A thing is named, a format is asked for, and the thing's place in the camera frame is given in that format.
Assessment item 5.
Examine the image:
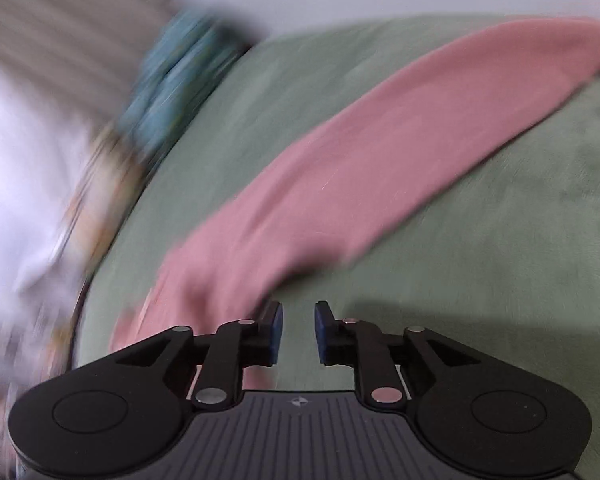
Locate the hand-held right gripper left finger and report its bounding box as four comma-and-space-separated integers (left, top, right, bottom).
112, 301, 286, 412

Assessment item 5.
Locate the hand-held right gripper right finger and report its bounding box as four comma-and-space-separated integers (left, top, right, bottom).
314, 300, 483, 412

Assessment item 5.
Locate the pink garment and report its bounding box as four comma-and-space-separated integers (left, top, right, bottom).
109, 16, 600, 391

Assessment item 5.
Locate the green plush blanket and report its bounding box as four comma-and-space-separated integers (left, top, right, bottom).
72, 12, 600, 396

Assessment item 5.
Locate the plaid striped quilt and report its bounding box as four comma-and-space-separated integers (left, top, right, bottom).
50, 125, 151, 286

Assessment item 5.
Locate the teal floral quilt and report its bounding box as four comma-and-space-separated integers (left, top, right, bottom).
117, 7, 261, 161

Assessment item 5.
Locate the white sheer curtain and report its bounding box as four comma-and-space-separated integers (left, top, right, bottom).
0, 55, 111, 301

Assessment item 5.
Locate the beige curtain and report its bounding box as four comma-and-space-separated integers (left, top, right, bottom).
0, 0, 191, 91

